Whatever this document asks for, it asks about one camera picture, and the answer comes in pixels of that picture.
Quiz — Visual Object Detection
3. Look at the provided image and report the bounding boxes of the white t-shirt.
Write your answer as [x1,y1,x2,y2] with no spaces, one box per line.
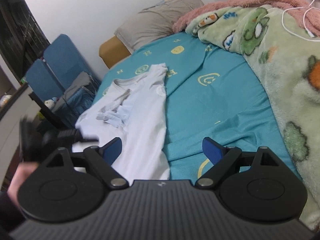
[75,63,170,183]

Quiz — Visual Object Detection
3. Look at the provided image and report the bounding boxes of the blue folding chair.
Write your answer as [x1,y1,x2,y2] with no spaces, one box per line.
[24,33,102,128]

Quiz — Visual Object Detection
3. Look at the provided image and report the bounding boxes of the person's left hand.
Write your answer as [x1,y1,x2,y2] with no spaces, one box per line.
[7,162,39,209]

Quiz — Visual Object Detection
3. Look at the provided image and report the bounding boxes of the white black-edged desk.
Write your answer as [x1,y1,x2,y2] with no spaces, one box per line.
[1,83,45,181]

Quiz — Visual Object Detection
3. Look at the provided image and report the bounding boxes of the small plush toy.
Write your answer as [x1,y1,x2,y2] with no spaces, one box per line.
[44,97,57,109]

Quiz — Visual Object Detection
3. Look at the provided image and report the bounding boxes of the teal patterned bed sheet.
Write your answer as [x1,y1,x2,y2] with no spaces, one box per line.
[96,33,296,181]

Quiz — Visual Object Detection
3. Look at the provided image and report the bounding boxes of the grey cloth on chair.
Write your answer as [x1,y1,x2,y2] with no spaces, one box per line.
[61,72,91,100]

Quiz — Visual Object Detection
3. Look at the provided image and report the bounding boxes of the dark window grille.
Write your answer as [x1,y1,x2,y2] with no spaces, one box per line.
[1,0,50,80]

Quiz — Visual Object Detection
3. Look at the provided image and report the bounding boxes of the yellow headboard cushion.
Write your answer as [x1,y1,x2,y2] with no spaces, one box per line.
[99,36,131,69]

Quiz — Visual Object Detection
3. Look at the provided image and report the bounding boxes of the green cartoon fleece blanket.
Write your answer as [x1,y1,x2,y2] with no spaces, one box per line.
[184,5,319,231]

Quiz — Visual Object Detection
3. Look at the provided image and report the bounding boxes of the grey pillow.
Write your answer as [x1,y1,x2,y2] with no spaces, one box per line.
[114,0,204,53]

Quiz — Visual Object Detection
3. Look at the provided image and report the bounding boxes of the pink fluffy blanket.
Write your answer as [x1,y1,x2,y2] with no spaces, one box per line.
[172,0,319,36]

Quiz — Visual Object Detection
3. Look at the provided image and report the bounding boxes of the white charging cable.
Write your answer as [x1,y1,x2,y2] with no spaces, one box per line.
[281,0,320,42]

